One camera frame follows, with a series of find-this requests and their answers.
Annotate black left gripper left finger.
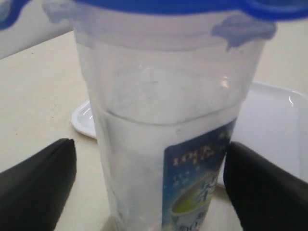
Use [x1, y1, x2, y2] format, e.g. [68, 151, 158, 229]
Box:
[0, 139, 77, 231]

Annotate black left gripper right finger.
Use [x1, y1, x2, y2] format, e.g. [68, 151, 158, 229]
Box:
[223, 142, 308, 231]

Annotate clear plastic container with label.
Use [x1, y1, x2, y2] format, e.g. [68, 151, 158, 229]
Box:
[43, 0, 277, 231]

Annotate blue plastic lid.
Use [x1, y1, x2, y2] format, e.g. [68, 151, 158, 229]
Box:
[0, 0, 308, 31]

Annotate white rectangular plastic tray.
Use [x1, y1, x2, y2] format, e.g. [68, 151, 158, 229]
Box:
[72, 76, 308, 193]

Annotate white backdrop curtain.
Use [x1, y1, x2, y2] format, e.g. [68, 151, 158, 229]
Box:
[0, 0, 72, 58]

